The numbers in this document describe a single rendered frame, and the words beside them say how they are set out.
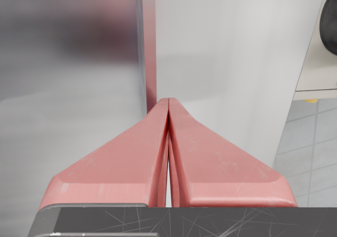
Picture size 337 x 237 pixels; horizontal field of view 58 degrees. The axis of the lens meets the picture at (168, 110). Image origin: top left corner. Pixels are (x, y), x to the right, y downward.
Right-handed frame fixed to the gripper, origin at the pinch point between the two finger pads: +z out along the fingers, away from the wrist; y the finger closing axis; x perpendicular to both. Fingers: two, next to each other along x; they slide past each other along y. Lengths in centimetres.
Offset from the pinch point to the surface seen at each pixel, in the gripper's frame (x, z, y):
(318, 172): 117, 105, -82
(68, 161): 4.6, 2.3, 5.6
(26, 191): 6.5, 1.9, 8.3
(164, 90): 0.7, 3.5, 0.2
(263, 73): 0.1, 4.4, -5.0
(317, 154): 103, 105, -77
